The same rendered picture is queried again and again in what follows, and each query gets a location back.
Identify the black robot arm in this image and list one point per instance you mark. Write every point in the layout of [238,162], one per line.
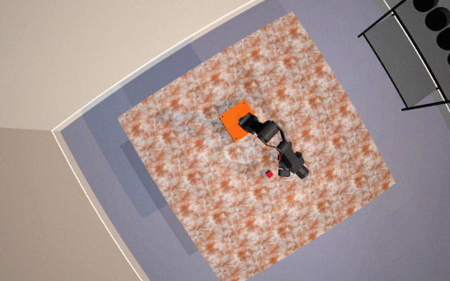
[265,131]

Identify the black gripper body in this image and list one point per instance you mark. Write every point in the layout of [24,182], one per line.
[285,172]

